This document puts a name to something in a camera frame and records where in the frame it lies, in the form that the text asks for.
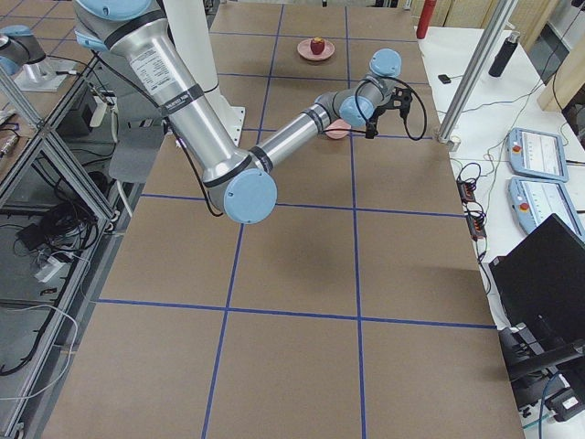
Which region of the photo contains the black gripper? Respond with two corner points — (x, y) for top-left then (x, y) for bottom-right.
(366, 87), (412, 139)

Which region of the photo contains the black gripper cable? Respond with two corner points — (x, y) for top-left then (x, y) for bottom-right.
(322, 77), (428, 142)

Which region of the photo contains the small black device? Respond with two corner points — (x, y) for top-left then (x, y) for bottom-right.
(438, 74), (452, 84)

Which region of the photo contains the pink plate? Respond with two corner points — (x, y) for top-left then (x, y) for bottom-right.
(297, 37), (335, 62)

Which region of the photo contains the black monitor stand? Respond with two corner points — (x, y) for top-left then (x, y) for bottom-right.
(498, 316), (584, 386)

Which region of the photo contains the red apple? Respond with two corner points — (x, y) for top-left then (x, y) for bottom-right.
(310, 37), (325, 56)

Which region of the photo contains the black laptop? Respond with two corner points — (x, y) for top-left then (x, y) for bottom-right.
(489, 214), (584, 342)

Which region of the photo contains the pink bowl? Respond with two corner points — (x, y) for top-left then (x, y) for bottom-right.
(324, 119), (352, 140)

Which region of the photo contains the white camera mast base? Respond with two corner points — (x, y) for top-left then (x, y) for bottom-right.
(163, 0), (246, 146)

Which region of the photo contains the black water bottle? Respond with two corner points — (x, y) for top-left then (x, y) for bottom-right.
(488, 31), (521, 78)

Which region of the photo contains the aluminium frame post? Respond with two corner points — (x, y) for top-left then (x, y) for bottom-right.
(436, 0), (518, 153)

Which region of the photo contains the red bottle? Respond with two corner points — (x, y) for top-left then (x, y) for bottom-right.
(416, 0), (437, 39)

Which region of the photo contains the teach pendant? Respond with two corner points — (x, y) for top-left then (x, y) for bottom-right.
(508, 177), (584, 239)
(507, 127), (569, 182)

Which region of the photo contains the lower teach pendant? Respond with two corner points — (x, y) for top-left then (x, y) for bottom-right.
(508, 177), (584, 239)

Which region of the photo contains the black orange usb hub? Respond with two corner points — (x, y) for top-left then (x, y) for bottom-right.
(456, 178), (487, 241)

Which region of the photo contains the upper teach pendant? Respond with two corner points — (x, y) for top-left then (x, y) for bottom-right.
(507, 127), (569, 182)

